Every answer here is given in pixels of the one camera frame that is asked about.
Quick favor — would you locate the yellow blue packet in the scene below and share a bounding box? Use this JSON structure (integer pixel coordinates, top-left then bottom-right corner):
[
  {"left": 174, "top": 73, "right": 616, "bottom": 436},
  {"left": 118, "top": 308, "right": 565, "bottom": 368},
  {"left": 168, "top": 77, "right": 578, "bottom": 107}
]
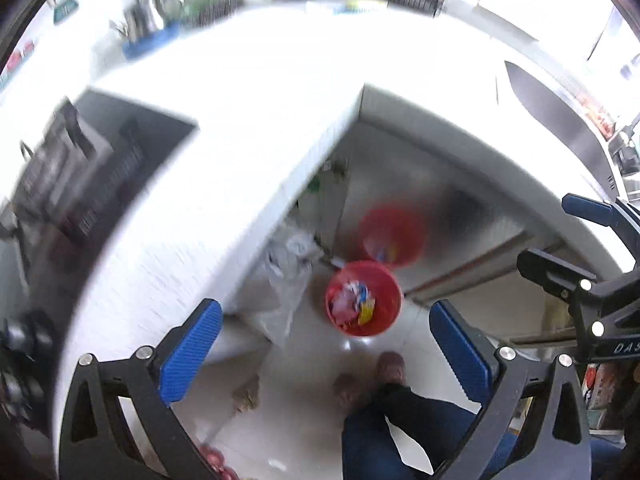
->
[{"left": 356, "top": 287, "right": 377, "bottom": 325}]

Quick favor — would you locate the yellow green packet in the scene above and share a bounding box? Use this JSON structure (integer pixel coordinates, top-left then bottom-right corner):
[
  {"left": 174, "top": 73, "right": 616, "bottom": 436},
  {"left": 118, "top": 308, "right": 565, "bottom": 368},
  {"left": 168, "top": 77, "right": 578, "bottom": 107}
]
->
[{"left": 340, "top": 0, "right": 388, "bottom": 13}]

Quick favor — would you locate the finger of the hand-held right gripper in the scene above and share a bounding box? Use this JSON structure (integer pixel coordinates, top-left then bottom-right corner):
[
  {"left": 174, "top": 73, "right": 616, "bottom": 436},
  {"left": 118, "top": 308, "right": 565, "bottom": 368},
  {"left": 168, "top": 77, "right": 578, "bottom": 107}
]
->
[
  {"left": 517, "top": 248, "right": 598, "bottom": 301},
  {"left": 561, "top": 193, "right": 640, "bottom": 271}
]

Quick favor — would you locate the steel cabinet door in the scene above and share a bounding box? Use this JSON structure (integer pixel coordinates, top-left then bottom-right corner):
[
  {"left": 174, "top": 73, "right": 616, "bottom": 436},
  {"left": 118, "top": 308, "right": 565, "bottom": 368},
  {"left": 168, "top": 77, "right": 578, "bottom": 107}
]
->
[{"left": 345, "top": 125, "right": 566, "bottom": 306}]

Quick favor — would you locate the black gas stove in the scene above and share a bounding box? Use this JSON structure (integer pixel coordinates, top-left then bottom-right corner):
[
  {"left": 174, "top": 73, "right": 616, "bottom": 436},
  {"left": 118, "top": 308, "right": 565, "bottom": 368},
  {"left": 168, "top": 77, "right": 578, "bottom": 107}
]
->
[{"left": 0, "top": 87, "right": 198, "bottom": 426}]

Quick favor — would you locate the crumpled clear plastic bag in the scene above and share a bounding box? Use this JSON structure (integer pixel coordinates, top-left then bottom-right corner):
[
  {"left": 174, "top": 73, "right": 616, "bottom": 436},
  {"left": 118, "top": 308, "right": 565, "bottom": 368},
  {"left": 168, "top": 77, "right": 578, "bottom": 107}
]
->
[{"left": 280, "top": 232, "right": 321, "bottom": 266}]

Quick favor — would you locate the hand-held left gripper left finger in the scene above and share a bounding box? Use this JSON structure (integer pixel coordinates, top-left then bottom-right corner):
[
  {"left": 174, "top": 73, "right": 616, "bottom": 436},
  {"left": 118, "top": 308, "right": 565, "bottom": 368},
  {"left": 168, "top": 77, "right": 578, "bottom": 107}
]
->
[{"left": 59, "top": 298, "right": 223, "bottom": 480}]

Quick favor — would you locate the metal faucet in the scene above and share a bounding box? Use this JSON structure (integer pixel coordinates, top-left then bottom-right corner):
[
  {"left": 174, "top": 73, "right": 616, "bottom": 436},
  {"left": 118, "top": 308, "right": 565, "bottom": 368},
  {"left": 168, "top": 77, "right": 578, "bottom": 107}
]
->
[{"left": 607, "top": 115, "right": 640, "bottom": 171}]

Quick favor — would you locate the red plastic bin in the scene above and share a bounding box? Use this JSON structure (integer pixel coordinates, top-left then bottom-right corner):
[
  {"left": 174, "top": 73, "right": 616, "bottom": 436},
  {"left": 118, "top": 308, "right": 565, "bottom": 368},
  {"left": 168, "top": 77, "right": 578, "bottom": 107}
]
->
[{"left": 325, "top": 260, "right": 403, "bottom": 337}]

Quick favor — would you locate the orange scrubber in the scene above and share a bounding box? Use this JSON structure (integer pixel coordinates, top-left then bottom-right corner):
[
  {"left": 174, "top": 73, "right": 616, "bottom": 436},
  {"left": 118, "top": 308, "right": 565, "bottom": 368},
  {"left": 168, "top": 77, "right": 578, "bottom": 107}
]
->
[{"left": 582, "top": 105, "right": 616, "bottom": 136}]

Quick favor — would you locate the steel kettle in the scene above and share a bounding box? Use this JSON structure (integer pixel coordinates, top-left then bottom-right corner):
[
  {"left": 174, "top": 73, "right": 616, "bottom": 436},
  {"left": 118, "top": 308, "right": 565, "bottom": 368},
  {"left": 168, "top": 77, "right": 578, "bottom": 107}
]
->
[{"left": 122, "top": 0, "right": 166, "bottom": 36}]

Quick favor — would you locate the steel sink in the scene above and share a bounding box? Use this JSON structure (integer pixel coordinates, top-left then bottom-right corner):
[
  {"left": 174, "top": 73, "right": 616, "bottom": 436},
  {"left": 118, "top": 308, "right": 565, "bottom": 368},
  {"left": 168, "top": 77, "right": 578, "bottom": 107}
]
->
[{"left": 504, "top": 60, "right": 621, "bottom": 186}]

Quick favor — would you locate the orange white carton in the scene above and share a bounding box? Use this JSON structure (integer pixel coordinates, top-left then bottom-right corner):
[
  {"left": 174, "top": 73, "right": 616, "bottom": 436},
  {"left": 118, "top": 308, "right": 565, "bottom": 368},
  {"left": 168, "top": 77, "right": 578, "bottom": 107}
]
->
[{"left": 582, "top": 362, "right": 626, "bottom": 426}]

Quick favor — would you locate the large grey plastic sack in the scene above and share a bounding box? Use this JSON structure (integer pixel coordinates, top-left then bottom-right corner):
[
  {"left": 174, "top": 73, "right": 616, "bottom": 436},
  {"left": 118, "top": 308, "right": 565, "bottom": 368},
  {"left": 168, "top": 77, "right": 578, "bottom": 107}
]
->
[{"left": 260, "top": 260, "right": 313, "bottom": 348}]

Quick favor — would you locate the blue tray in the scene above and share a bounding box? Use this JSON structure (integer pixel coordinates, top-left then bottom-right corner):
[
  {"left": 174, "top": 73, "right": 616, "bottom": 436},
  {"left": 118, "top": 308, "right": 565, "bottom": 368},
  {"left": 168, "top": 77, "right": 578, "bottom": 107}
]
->
[{"left": 122, "top": 22, "right": 181, "bottom": 61}]

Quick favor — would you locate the person's brown shoe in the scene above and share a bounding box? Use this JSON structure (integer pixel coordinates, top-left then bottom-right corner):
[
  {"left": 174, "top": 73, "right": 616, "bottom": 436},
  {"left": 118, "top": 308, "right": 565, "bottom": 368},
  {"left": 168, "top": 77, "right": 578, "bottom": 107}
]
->
[
  {"left": 375, "top": 351, "right": 406, "bottom": 386},
  {"left": 334, "top": 374, "right": 371, "bottom": 406}
]

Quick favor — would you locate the person's leg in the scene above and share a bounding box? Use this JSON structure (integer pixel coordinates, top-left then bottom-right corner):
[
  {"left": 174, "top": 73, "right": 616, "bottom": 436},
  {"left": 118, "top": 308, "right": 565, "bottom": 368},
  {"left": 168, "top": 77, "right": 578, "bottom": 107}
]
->
[{"left": 341, "top": 382, "right": 521, "bottom": 480}]

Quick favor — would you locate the beige floor cloth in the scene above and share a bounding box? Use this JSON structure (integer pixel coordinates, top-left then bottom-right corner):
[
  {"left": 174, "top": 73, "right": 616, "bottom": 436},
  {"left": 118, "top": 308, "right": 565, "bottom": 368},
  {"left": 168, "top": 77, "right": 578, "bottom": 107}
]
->
[{"left": 232, "top": 375, "right": 261, "bottom": 411}]

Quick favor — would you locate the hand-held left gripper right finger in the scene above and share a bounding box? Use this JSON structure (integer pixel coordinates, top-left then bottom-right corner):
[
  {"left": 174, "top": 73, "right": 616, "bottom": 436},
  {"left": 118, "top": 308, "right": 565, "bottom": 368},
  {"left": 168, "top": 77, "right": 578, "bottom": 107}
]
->
[{"left": 429, "top": 300, "right": 592, "bottom": 480}]

